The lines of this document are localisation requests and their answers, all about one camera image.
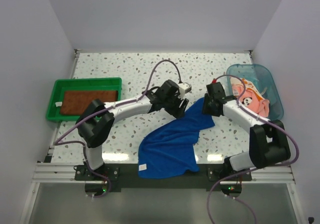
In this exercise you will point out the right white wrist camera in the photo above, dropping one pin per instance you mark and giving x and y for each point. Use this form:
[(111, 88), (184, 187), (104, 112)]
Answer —
[(215, 81)]

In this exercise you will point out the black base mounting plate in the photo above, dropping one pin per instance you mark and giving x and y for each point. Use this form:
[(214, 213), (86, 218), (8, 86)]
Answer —
[(126, 176)]

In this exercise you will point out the brown towel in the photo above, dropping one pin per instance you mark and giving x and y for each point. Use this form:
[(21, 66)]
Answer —
[(75, 102)]

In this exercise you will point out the green plastic tray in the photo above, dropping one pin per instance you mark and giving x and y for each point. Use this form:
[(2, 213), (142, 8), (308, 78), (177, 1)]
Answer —
[(60, 86)]

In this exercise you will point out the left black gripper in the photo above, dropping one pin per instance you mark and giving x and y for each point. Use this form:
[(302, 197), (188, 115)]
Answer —
[(178, 112)]

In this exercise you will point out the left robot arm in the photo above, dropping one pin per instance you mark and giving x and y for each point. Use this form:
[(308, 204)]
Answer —
[(95, 124)]

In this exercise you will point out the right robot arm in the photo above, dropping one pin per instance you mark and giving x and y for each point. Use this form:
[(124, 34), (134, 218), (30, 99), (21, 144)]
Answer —
[(268, 145)]

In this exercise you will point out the blue towel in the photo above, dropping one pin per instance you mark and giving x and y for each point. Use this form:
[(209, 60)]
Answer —
[(168, 151)]

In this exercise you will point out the blue plastic bin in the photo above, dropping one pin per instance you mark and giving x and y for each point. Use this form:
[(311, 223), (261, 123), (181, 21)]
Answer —
[(263, 81)]

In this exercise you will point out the pink panda towel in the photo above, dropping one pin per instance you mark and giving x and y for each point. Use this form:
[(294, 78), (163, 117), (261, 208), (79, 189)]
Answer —
[(251, 98)]

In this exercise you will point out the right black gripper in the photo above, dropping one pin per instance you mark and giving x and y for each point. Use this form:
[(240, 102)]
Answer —
[(205, 109)]

